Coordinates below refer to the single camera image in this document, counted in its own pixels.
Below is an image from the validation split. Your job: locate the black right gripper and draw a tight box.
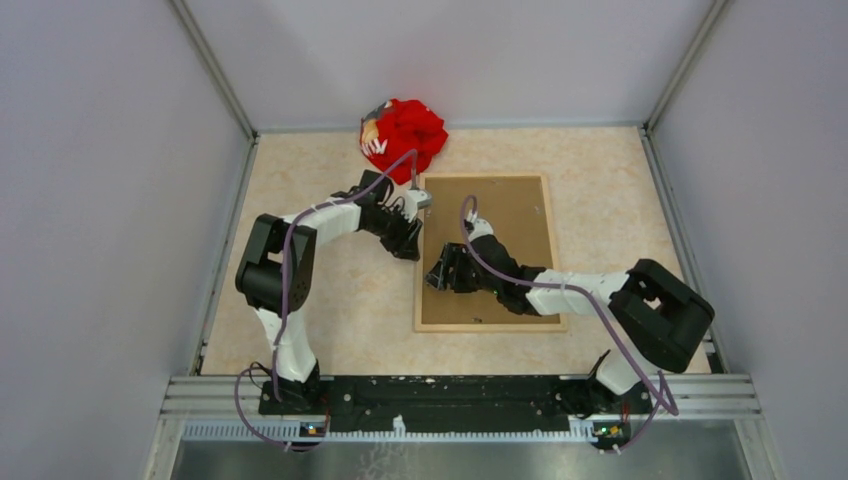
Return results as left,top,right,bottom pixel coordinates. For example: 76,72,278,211
424,242,501,295

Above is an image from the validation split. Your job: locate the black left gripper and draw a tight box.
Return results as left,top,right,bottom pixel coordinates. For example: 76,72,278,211
364,203,422,261

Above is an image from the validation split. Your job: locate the light wooden picture frame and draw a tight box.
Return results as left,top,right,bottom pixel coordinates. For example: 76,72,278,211
413,173,569,335

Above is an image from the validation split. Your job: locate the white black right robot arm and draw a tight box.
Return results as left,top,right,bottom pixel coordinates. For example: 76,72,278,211
424,235,715,413

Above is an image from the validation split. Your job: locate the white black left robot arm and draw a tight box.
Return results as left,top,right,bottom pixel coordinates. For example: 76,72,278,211
235,170,432,414

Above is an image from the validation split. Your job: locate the red crumpled cloth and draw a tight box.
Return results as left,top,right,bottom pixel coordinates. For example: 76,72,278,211
359,98,449,185

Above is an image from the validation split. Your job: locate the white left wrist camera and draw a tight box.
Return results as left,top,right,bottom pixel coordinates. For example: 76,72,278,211
402,188,433,222

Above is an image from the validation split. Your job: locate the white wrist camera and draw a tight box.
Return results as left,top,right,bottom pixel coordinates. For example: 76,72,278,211
402,188,433,222
464,212,494,242

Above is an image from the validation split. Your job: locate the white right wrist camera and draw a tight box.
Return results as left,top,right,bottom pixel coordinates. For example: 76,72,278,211
464,212,494,242

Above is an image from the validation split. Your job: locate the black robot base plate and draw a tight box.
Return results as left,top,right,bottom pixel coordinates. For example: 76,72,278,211
258,375,653,418

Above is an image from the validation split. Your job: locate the aluminium rail front edge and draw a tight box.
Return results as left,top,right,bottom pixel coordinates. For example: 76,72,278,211
146,373,785,479

